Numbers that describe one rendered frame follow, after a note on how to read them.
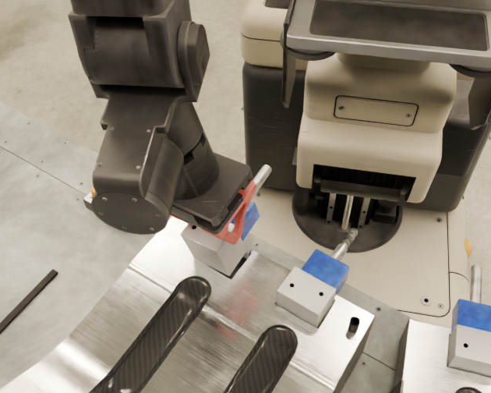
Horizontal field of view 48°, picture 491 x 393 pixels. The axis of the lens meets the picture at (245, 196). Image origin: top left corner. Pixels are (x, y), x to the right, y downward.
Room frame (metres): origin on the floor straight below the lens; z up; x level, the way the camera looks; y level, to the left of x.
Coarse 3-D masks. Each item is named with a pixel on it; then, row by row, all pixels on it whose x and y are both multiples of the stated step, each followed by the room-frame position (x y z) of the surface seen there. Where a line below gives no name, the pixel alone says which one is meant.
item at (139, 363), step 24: (192, 288) 0.30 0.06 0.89; (168, 312) 0.28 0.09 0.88; (192, 312) 0.28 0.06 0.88; (144, 336) 0.25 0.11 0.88; (168, 336) 0.25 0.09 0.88; (264, 336) 0.24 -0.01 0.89; (288, 336) 0.24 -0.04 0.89; (120, 360) 0.23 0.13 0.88; (144, 360) 0.23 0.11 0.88; (264, 360) 0.22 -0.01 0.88; (288, 360) 0.22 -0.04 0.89; (120, 384) 0.20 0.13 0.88; (144, 384) 0.20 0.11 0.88; (240, 384) 0.20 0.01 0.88; (264, 384) 0.20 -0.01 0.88
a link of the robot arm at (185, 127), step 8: (184, 104) 0.33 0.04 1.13; (192, 104) 0.34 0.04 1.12; (176, 112) 0.32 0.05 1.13; (184, 112) 0.33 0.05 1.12; (192, 112) 0.34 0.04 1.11; (176, 120) 0.32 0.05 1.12; (184, 120) 0.32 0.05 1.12; (192, 120) 0.33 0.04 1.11; (176, 128) 0.32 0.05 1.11; (184, 128) 0.32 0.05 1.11; (192, 128) 0.33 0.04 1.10; (200, 128) 0.34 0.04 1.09; (168, 136) 0.32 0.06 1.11; (176, 136) 0.32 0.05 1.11; (184, 136) 0.32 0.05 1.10; (192, 136) 0.33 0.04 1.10; (200, 136) 0.33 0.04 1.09; (176, 144) 0.32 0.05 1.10; (184, 144) 0.32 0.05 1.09; (192, 144) 0.32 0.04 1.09; (184, 152) 0.32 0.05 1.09
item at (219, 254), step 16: (256, 176) 0.42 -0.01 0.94; (256, 192) 0.40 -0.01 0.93; (256, 208) 0.37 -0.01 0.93; (192, 224) 0.35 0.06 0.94; (192, 240) 0.33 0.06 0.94; (208, 240) 0.33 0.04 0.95; (240, 240) 0.34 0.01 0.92; (208, 256) 0.32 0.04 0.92; (224, 256) 0.32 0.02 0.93; (240, 256) 0.33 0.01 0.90; (224, 272) 0.32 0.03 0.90
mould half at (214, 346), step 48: (144, 288) 0.31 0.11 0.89; (240, 288) 0.30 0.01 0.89; (96, 336) 0.25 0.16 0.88; (192, 336) 0.25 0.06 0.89; (240, 336) 0.25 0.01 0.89; (336, 336) 0.24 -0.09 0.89; (48, 384) 0.20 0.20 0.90; (96, 384) 0.20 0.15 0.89; (192, 384) 0.20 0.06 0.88; (288, 384) 0.19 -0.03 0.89; (336, 384) 0.19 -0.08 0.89
